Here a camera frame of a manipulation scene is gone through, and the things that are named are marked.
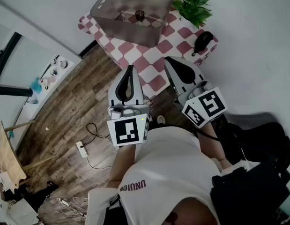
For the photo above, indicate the black shoe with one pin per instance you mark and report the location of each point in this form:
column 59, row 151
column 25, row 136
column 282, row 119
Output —
column 52, row 187

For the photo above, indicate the small white mug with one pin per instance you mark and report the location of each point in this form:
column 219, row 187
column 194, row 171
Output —
column 63, row 64

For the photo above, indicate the green potted plant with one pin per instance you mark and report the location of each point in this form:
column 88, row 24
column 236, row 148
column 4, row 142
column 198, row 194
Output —
column 194, row 6

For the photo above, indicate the clear plastic bottle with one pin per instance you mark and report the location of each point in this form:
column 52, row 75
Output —
column 32, row 101

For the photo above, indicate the black window frame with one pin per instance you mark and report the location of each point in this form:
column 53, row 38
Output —
column 9, row 55

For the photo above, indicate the red white checkered tablecloth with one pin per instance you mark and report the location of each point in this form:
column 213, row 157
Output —
column 156, row 62

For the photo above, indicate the black office chair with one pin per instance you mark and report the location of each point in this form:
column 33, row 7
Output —
column 264, row 137

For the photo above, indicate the teal cloth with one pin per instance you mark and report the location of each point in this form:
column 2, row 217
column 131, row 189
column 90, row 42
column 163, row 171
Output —
column 35, row 85

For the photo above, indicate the person's right forearm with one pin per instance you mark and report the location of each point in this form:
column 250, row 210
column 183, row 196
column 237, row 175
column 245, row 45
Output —
column 212, row 146

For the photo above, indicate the grey plastic tub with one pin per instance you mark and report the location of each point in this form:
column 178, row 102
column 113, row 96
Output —
column 135, row 34

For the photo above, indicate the person's left forearm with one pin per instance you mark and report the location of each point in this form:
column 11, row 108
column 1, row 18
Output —
column 123, row 163

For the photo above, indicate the white paper sheets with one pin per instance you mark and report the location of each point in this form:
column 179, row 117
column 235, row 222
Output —
column 18, row 210

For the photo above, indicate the small dark glass jar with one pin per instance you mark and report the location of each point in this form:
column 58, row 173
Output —
column 139, row 15

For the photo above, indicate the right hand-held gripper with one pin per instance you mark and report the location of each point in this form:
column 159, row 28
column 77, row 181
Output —
column 210, row 104

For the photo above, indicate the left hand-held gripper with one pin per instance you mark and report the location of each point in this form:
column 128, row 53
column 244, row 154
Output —
column 128, row 130

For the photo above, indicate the wooden chair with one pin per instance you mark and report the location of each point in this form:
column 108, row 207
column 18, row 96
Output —
column 7, row 153

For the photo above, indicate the white power strip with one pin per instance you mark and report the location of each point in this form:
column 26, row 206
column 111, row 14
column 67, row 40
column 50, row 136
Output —
column 82, row 149

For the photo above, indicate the small dark mug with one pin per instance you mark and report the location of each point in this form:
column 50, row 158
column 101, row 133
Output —
column 53, row 72
column 53, row 61

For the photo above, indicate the person's white t-shirt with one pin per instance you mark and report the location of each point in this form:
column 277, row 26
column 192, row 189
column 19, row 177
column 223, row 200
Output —
column 173, row 163

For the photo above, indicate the white window ledge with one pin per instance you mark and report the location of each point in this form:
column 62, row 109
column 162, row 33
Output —
column 65, row 72

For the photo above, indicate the white shoe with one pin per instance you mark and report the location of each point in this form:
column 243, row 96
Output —
column 160, row 119

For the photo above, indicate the pink mug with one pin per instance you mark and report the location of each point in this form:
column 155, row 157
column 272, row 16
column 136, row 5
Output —
column 50, row 79

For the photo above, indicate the black bag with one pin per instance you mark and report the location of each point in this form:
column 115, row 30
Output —
column 247, row 196

